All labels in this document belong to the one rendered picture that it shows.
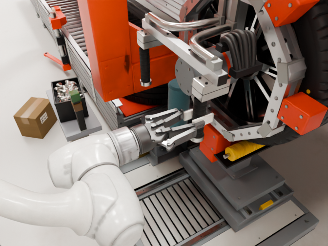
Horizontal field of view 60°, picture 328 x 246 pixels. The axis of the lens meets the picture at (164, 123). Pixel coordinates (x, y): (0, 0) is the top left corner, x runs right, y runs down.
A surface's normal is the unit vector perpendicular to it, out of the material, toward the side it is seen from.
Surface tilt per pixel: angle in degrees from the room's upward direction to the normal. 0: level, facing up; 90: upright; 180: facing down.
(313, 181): 0
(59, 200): 23
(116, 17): 90
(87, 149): 4
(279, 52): 90
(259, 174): 0
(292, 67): 45
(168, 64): 90
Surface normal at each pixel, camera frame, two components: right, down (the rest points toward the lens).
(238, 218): 0.00, -0.76
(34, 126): -0.20, 0.64
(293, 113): -0.87, 0.33
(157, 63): 0.49, 0.57
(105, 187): 0.30, -0.82
